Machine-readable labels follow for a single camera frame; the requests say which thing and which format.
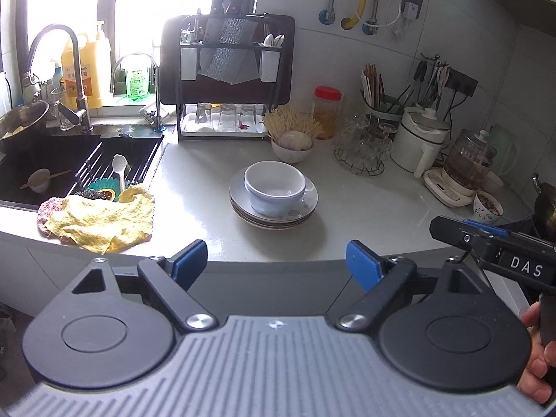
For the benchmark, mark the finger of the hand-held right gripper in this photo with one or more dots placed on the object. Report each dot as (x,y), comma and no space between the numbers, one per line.
(451,232)
(488,229)

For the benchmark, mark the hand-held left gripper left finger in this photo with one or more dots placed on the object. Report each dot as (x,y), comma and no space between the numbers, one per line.
(189,263)

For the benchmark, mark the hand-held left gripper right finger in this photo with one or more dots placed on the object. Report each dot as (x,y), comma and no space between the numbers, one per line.
(362,265)

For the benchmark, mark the pale blue plastic bowl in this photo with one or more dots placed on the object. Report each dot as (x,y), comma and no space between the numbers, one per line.
(269,206)

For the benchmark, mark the white ceramic bowl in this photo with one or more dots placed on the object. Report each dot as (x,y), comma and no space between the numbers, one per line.
(278,184)

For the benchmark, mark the person's right hand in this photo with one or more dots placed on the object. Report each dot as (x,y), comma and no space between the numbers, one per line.
(538,373)

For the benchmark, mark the floral bowl of grains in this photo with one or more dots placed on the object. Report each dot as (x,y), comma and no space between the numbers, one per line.
(484,215)

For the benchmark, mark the cream kettle base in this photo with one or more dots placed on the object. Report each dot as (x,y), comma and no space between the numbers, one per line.
(443,189)

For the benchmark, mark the dark metal pot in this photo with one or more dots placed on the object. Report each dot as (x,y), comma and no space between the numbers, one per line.
(547,213)

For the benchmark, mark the glass kettle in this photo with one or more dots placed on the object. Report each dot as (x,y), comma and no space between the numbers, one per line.
(469,160)

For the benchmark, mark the white electric pot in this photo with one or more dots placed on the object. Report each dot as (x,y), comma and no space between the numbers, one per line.
(408,147)

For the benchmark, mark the yellow dishcloth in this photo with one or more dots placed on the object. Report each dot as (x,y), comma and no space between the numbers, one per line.
(95,221)

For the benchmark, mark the teal flower-shaped dish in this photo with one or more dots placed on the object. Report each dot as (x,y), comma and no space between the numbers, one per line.
(104,193)

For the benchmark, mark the white soup spoon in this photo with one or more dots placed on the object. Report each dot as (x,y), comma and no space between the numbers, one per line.
(118,163)

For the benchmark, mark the steel wool scourer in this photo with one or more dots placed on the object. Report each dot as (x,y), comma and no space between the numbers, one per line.
(84,193)

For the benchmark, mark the set of patterned glass cups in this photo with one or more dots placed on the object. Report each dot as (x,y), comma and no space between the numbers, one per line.
(352,134)

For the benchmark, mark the white bowl with red rim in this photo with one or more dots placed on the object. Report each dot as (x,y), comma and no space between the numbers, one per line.
(289,156)

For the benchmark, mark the white drip tray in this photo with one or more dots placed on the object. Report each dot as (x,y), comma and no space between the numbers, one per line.
(191,129)

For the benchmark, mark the green utensil holder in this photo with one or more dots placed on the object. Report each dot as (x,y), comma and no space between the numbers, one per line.
(382,110)

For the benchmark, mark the halved onion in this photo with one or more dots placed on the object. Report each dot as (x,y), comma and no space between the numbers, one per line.
(295,141)

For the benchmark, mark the black roll-up sink rack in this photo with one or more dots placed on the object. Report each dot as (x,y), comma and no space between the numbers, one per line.
(93,156)

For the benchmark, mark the clear drinking glass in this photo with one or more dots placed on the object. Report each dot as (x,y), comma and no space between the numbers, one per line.
(203,114)
(227,117)
(247,116)

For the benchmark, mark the black dish rack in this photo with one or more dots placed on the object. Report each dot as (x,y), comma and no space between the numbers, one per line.
(179,113)

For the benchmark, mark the red-lid plastic jar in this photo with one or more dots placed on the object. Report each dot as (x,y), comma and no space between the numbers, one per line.
(328,117)

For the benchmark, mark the dish brush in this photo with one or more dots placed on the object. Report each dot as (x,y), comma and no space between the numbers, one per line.
(147,115)

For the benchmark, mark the pink knitted cloth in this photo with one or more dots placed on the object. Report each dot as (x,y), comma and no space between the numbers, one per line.
(43,210)

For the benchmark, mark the pair of wooden chopsticks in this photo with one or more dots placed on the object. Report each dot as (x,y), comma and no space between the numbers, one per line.
(61,173)

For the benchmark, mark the hanging kitchen utensils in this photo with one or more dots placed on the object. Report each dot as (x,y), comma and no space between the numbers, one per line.
(419,78)

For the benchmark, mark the small bowl in sink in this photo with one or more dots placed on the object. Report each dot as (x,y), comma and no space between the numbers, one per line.
(39,184)

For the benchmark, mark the bundle of chopsticks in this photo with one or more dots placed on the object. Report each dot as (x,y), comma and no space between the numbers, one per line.
(371,82)

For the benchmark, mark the chrome faucet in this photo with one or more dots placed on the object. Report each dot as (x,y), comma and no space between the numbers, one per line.
(155,95)

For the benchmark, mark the green-label bottle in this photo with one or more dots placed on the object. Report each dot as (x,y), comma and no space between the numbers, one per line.
(137,80)

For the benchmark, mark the black kitchen sink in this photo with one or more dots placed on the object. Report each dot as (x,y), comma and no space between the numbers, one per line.
(17,160)

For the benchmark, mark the white utensil caddy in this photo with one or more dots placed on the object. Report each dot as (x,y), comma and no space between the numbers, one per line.
(268,65)
(189,63)

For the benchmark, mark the plain kitchen knife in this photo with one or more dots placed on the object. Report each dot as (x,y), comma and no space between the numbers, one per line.
(245,65)

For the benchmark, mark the orange detergent bottle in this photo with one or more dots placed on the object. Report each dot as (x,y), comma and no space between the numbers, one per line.
(80,82)

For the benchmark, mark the patterned cleaver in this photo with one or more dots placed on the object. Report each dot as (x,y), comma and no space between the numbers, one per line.
(221,52)

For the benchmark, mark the steel mixing bowl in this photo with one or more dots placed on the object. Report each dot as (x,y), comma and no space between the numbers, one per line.
(26,117)

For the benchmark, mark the black cutting board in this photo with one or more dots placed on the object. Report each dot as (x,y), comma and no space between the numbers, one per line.
(282,61)

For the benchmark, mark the dark tall faucet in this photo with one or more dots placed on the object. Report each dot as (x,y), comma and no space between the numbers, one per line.
(76,65)

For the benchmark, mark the white spoons in caddy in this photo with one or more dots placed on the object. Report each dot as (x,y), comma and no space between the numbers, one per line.
(271,41)

